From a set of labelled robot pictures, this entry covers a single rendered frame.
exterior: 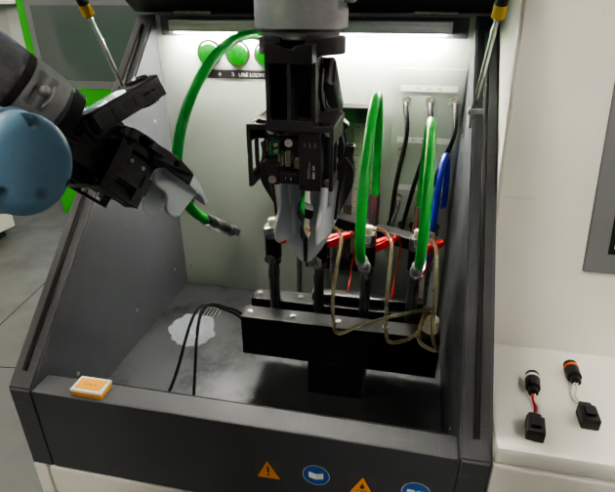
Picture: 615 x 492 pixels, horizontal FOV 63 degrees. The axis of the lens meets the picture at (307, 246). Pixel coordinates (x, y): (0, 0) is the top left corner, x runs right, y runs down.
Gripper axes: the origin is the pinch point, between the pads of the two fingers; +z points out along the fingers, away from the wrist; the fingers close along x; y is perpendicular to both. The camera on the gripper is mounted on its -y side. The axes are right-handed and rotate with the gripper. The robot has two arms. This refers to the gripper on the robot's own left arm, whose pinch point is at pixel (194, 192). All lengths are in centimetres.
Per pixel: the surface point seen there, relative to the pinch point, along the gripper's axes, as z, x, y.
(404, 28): 20, 10, -45
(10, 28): 57, -437, -206
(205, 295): 42, -40, 4
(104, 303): 13.3, -31.2, 15.2
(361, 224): 10.9, 20.1, -1.6
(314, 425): 23.3, 13.9, 23.3
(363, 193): 8.9, 20.5, -4.9
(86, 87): 74, -262, -125
